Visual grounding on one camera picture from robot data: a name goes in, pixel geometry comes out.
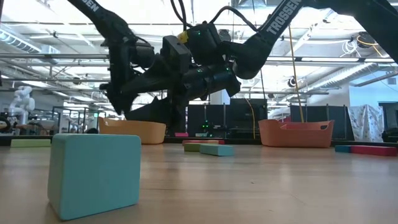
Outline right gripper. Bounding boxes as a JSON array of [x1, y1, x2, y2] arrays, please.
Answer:
[[121, 62, 242, 127]]

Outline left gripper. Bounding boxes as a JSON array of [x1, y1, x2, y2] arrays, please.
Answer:
[[99, 39, 155, 115]]

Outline light blue small cube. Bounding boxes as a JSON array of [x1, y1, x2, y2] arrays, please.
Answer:
[[47, 133, 142, 222]]

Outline green rectangular block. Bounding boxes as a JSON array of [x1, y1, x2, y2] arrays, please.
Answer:
[[10, 139, 52, 148], [183, 142, 201, 152]]

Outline yellow plastic bin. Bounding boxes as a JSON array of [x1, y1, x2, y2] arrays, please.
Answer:
[[98, 117, 167, 146]]

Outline white column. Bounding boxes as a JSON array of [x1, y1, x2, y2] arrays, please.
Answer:
[[210, 90, 231, 106]]

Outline light blue rectangular block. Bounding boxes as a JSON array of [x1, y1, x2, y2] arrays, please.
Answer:
[[199, 143, 234, 157]]

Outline black partition panels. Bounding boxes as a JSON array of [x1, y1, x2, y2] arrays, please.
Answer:
[[186, 98, 268, 140]]

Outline orange plastic bin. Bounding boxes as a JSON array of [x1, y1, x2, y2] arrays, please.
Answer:
[[258, 119, 335, 149]]

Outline dark blue partition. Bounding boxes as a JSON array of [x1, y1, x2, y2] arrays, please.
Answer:
[[290, 105, 354, 141]]

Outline dark blue rectangular block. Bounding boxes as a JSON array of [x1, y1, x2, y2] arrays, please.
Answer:
[[334, 144, 352, 154]]

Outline white patterned cloth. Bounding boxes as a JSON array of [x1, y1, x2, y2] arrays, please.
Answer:
[[347, 104, 386, 143]]

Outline black monitor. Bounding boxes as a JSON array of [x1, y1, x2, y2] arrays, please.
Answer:
[[378, 101, 398, 140]]

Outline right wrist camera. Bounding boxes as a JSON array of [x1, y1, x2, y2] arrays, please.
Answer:
[[160, 35, 192, 76]]

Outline yellow cable label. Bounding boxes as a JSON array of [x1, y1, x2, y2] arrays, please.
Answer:
[[177, 30, 190, 44]]

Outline silver ceiling duct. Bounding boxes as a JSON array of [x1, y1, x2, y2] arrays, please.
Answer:
[[0, 29, 60, 55]]

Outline yellow hanging cable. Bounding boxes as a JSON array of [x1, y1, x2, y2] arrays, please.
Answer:
[[287, 24, 305, 124]]

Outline black ceiling cable reel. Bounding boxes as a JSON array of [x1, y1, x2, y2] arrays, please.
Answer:
[[356, 32, 376, 50]]

